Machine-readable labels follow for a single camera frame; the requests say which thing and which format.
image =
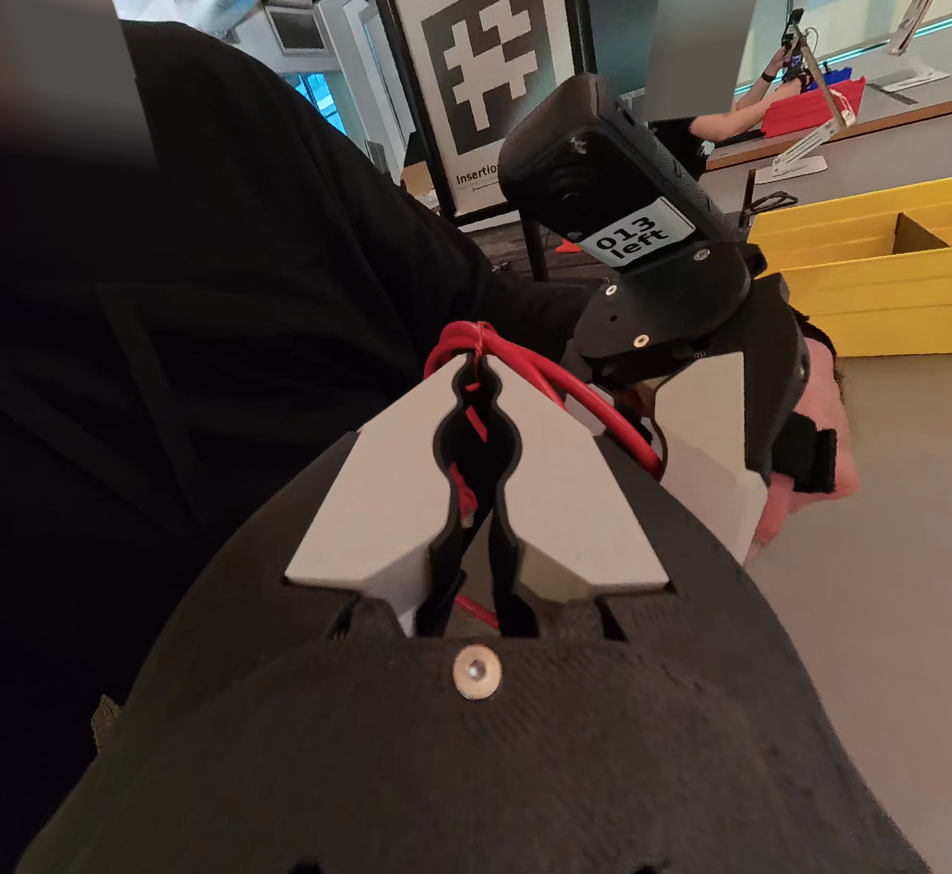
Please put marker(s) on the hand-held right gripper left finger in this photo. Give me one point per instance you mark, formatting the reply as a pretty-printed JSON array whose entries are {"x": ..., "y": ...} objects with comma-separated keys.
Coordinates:
[{"x": 364, "y": 509}]

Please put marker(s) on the person's left forearm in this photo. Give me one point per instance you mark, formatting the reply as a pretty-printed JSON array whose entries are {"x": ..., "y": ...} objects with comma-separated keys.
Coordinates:
[{"x": 520, "y": 308}]

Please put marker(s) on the orange traffic cone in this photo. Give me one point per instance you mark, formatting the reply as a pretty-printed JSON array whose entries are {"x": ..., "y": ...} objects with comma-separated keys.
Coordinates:
[{"x": 569, "y": 247}]

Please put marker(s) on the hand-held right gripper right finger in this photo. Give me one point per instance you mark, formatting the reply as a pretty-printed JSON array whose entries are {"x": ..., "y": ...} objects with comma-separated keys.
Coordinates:
[{"x": 587, "y": 517}]

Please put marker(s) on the person's left hand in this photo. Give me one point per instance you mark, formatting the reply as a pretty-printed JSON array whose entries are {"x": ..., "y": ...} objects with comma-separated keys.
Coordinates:
[{"x": 825, "y": 390}]

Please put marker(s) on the red bin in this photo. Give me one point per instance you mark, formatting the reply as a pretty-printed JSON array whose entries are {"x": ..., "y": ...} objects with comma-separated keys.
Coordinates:
[{"x": 803, "y": 111}]

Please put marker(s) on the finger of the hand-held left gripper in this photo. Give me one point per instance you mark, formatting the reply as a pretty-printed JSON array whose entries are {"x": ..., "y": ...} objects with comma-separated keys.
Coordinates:
[{"x": 706, "y": 442}]

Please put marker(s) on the black framed sign poster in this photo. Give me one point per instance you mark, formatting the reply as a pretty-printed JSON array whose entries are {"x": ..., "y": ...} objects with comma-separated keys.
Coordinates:
[{"x": 483, "y": 55}]

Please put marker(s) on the yellow plastic bin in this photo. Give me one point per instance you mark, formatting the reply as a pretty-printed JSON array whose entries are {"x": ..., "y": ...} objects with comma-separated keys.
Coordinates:
[{"x": 855, "y": 293}]

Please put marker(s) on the person's black shirt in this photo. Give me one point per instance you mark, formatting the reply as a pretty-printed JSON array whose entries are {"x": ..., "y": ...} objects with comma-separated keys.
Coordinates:
[{"x": 186, "y": 368}]

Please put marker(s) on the wooden work table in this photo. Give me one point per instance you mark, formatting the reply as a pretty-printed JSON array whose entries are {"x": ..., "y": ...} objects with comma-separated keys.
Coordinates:
[{"x": 877, "y": 130}]

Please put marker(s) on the white ceiling vent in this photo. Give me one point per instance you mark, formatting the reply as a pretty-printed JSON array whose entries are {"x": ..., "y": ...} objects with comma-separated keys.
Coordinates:
[{"x": 297, "y": 29}]

